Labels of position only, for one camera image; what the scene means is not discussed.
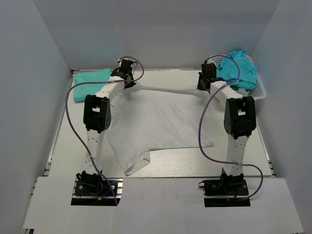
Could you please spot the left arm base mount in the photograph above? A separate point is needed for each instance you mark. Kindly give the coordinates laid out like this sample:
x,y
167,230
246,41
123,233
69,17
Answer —
x,y
93,190

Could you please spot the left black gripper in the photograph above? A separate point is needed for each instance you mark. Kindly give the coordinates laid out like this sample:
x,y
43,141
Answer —
x,y
130,85

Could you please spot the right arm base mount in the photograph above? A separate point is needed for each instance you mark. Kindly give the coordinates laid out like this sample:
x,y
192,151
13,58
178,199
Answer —
x,y
227,191

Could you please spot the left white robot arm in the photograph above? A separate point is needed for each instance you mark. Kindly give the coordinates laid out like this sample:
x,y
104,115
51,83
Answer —
x,y
97,111

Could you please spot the white garment in basket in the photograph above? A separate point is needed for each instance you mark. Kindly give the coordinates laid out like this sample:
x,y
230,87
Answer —
x,y
241,91

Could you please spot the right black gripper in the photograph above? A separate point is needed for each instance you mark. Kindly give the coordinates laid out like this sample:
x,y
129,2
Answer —
x,y
200,86

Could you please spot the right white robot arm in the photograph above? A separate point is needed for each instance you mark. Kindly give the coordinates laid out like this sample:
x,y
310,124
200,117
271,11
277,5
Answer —
x,y
239,116

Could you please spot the folded teal t shirt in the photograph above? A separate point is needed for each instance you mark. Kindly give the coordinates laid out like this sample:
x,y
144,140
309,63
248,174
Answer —
x,y
82,91

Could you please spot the crumpled teal t shirt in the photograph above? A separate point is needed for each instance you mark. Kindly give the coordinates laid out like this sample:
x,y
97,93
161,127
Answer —
x,y
227,70

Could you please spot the white t shirt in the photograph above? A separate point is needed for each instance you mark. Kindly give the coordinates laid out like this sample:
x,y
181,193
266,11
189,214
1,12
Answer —
x,y
146,119

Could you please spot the white plastic basket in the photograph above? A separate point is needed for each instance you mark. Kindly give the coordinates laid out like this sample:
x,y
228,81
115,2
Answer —
x,y
258,92

